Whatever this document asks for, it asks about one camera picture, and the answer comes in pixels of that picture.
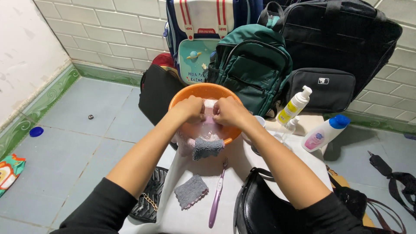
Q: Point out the person's right hand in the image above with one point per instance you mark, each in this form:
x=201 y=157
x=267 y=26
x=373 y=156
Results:
x=232 y=112

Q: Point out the person's left hand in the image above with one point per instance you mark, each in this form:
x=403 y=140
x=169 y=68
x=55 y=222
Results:
x=187 y=109

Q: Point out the person's right fingers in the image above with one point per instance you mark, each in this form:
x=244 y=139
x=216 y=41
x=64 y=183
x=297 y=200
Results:
x=219 y=113

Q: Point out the person's left fingers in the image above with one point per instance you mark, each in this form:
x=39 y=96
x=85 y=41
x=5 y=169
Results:
x=199 y=112

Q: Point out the pink wet cloth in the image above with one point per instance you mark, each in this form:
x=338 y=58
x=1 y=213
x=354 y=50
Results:
x=209 y=104

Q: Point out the orange plastic basin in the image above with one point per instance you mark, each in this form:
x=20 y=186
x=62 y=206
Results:
x=195 y=91

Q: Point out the grey fluffy cloth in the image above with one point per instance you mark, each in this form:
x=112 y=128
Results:
x=208 y=148
x=191 y=191

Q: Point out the black flat bag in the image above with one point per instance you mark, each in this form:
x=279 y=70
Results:
x=159 y=92

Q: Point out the dark green backpack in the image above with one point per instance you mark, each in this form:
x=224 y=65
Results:
x=253 y=71

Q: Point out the red bag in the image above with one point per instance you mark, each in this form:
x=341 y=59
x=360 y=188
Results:
x=162 y=60

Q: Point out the white pump bottle yellow label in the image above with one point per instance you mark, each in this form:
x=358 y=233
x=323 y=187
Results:
x=292 y=110

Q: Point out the small clear spray bottle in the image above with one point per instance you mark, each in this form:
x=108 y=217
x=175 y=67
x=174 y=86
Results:
x=292 y=126

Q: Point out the purple toothbrush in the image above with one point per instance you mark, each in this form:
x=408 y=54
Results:
x=218 y=188

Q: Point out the navy white school backpack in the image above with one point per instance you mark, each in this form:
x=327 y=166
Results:
x=201 y=19

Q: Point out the white bottle blue cap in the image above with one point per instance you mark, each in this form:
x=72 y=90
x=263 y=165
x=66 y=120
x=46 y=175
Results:
x=320 y=136

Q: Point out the black glossy leather handbag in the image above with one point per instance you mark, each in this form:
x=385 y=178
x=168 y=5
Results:
x=260 y=209

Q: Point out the black rectangular pouch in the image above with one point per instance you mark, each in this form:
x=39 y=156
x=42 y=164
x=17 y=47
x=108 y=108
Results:
x=325 y=94

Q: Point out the person's black left sleeve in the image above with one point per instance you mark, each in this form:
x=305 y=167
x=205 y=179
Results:
x=100 y=211

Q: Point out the person's black sleeve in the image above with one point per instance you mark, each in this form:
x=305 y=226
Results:
x=100 y=211
x=331 y=217

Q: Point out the large black travel bag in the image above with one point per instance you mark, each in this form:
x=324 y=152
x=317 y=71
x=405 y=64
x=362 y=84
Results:
x=341 y=39

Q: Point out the person's black right sleeve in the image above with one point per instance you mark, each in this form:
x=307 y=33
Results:
x=331 y=217

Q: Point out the small blue object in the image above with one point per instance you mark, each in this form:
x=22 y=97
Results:
x=410 y=136

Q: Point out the colourful printed packet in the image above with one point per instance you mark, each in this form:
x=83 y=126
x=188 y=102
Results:
x=9 y=174

